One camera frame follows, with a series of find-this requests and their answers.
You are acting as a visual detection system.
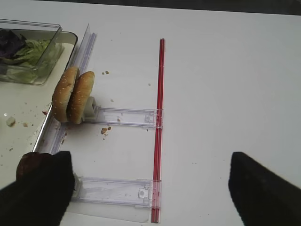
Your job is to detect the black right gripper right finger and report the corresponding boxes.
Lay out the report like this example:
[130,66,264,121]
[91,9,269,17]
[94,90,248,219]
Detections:
[228,152,301,226]

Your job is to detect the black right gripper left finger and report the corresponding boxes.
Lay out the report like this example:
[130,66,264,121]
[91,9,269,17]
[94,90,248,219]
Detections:
[0,151,75,226]

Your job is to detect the stacked bacon meat patties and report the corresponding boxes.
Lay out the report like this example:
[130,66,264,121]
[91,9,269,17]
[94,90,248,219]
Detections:
[16,152,52,180]

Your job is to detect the white bread crumb chunk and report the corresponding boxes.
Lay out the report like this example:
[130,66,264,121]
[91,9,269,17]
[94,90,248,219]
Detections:
[6,116,16,127]

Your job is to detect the green lettuce in container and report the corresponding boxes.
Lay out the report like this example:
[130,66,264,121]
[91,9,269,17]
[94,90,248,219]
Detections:
[0,40,63,85]

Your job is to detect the white metal tray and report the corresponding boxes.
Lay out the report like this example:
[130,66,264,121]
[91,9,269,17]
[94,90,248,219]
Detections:
[0,31,79,165]

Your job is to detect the right clear acrylic rack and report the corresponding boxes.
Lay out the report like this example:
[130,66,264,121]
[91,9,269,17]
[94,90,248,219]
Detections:
[36,29,161,224]

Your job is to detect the sesame bun top front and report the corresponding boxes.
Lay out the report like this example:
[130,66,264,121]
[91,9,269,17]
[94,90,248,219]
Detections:
[52,66,79,123]

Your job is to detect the sesame bun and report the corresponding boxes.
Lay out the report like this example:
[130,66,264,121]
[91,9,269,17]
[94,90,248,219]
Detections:
[67,71,95,124]
[52,66,79,123]

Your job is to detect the sesame bun top rear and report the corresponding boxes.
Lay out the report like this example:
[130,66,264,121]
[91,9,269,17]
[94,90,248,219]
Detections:
[67,71,95,124]

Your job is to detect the clear plastic salad container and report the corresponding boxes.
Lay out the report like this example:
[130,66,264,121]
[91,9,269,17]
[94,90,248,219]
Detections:
[0,19,63,85]

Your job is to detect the purple cabbage in container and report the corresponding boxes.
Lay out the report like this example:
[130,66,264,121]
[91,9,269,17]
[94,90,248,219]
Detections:
[0,29,27,58]

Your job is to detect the right red rail strip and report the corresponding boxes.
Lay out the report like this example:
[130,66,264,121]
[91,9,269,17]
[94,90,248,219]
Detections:
[151,39,165,224]

